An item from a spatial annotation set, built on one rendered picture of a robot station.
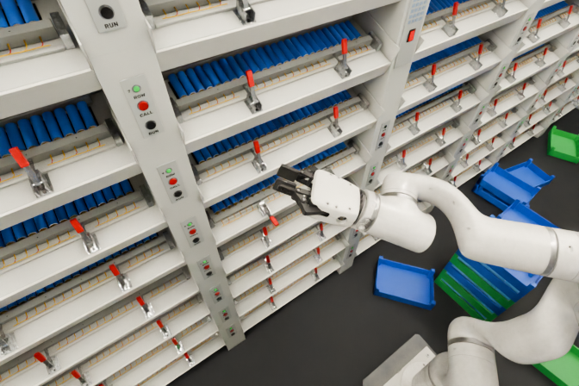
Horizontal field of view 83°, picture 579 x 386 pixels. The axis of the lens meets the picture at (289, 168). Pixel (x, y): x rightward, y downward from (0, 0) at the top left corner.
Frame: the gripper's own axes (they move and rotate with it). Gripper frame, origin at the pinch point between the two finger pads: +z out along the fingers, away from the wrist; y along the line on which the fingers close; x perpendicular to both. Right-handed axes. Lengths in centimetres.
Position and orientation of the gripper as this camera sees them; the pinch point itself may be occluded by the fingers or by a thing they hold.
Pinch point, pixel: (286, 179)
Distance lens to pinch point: 64.7
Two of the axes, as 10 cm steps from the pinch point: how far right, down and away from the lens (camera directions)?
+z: -9.2, -3.7, -1.2
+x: 3.5, -6.7, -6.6
